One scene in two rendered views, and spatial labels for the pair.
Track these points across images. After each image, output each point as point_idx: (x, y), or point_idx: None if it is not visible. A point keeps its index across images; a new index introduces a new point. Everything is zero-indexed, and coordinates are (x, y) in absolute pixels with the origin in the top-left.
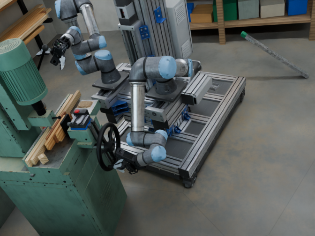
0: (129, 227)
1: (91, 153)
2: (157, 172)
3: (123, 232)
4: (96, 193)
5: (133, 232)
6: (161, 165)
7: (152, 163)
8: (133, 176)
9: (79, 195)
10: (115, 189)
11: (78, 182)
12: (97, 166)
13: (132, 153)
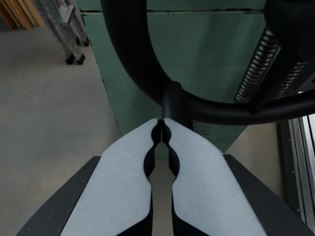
0: (166, 182)
1: (240, 19)
2: (290, 204)
3: (156, 175)
4: (160, 106)
5: (158, 193)
6: (314, 222)
7: (305, 193)
8: (260, 153)
9: (96, 63)
10: (209, 138)
11: (105, 26)
12: (217, 73)
13: (307, 140)
